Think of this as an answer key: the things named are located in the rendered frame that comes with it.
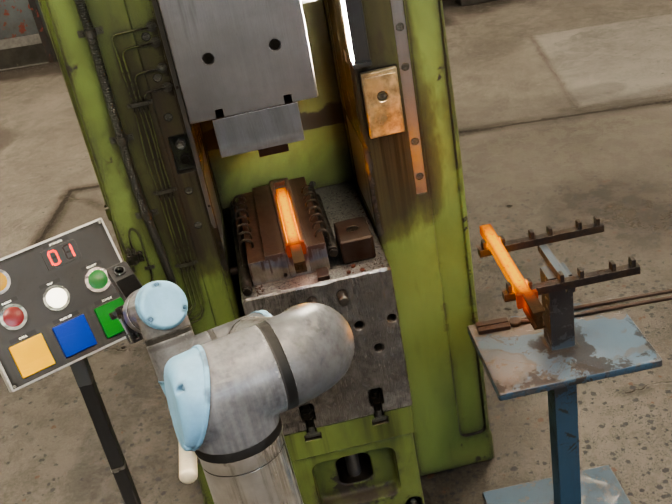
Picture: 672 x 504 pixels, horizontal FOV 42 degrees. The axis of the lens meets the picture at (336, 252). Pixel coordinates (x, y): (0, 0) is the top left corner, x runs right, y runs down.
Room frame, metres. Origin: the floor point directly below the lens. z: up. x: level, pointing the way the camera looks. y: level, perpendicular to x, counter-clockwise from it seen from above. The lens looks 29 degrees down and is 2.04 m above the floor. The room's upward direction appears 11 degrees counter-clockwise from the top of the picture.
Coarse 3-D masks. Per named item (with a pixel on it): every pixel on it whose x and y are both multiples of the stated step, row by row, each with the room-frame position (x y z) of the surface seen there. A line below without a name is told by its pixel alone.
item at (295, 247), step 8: (280, 192) 2.24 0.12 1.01; (280, 200) 2.19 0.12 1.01; (288, 200) 2.18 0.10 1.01; (280, 208) 2.14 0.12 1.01; (288, 208) 2.13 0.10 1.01; (288, 216) 2.08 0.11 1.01; (288, 224) 2.04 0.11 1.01; (288, 232) 2.00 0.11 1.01; (296, 232) 1.99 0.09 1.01; (288, 240) 1.95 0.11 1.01; (296, 240) 1.94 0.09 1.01; (288, 248) 1.92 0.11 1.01; (296, 248) 1.90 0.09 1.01; (304, 248) 1.92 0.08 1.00; (288, 256) 1.92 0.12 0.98; (296, 256) 1.86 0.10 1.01; (296, 264) 1.83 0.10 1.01; (304, 264) 1.85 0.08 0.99; (296, 272) 1.83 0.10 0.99
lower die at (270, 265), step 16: (256, 192) 2.31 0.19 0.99; (272, 192) 2.27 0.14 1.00; (288, 192) 2.25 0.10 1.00; (304, 192) 2.25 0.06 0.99; (240, 208) 2.25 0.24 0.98; (256, 208) 2.21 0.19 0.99; (272, 208) 2.19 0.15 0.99; (304, 208) 2.15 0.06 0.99; (256, 224) 2.13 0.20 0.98; (272, 224) 2.09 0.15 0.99; (304, 224) 2.05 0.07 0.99; (256, 240) 2.04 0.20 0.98; (272, 240) 2.00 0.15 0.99; (304, 240) 1.95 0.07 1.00; (320, 240) 1.95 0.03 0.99; (256, 256) 1.95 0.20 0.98; (272, 256) 1.93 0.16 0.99; (304, 256) 1.93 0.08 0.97; (320, 256) 1.94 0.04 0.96; (256, 272) 1.92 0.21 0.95; (272, 272) 1.93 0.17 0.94; (288, 272) 1.93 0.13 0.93; (304, 272) 1.93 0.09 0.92
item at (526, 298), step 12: (480, 228) 1.93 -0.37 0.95; (492, 228) 1.92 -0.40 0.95; (492, 240) 1.86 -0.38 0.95; (492, 252) 1.83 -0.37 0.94; (504, 252) 1.79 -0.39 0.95; (504, 264) 1.74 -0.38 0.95; (516, 276) 1.68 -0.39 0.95; (516, 288) 1.63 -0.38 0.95; (528, 288) 1.62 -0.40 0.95; (516, 300) 1.60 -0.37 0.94; (528, 300) 1.56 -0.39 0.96; (528, 312) 1.57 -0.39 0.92; (540, 312) 1.51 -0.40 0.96; (540, 324) 1.51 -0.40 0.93
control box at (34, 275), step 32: (96, 224) 1.86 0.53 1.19; (32, 256) 1.78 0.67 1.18; (64, 256) 1.80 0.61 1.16; (96, 256) 1.82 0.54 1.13; (32, 288) 1.74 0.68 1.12; (64, 288) 1.75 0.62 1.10; (0, 320) 1.68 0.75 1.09; (32, 320) 1.70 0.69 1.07; (64, 320) 1.71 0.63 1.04; (96, 320) 1.73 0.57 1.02; (0, 352) 1.64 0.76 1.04; (96, 352) 1.69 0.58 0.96
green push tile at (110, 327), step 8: (104, 304) 1.75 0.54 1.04; (112, 304) 1.76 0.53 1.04; (120, 304) 1.76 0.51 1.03; (96, 312) 1.74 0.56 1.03; (104, 312) 1.74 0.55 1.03; (104, 320) 1.73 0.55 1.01; (112, 320) 1.73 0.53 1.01; (104, 328) 1.72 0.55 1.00; (112, 328) 1.72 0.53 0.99; (120, 328) 1.73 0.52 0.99; (112, 336) 1.71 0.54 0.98
